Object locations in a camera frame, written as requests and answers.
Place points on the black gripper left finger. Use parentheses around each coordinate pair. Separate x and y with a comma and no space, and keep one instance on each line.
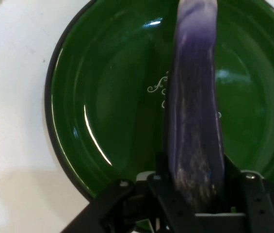
(117,206)

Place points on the purple toy eggplant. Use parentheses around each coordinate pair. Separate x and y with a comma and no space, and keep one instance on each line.
(195,109)

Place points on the green plate with dark rim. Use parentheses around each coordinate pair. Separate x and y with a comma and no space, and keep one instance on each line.
(117,102)

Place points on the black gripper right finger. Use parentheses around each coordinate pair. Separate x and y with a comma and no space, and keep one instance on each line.
(253,196)

